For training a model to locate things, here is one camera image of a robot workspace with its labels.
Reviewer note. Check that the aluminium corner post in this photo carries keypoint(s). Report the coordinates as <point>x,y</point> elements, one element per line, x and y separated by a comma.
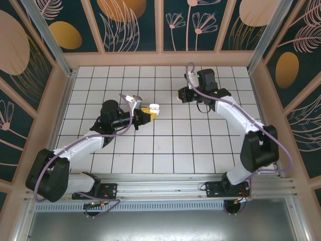
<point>262,50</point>
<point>54,47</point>

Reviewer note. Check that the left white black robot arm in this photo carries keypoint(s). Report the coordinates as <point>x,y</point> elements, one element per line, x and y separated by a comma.
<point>80,145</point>

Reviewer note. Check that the aluminium side rail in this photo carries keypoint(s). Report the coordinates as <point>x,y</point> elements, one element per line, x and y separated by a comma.
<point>65,100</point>
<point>259,100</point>

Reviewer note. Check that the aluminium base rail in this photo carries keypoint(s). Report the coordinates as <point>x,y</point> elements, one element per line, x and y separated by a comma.
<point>163,187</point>

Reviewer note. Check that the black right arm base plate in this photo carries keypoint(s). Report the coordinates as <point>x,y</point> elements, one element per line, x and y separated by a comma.
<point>212,189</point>

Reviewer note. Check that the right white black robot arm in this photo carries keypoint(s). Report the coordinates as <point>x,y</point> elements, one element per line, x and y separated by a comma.
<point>233,113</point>

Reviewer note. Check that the white earbud charging case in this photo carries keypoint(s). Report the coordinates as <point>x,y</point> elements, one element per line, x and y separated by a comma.
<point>154,107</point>

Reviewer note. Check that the grey metal sheet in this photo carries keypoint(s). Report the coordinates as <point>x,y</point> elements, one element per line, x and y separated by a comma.
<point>163,226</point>

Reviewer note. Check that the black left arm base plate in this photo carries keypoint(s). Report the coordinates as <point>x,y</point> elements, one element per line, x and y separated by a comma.
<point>111,190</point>

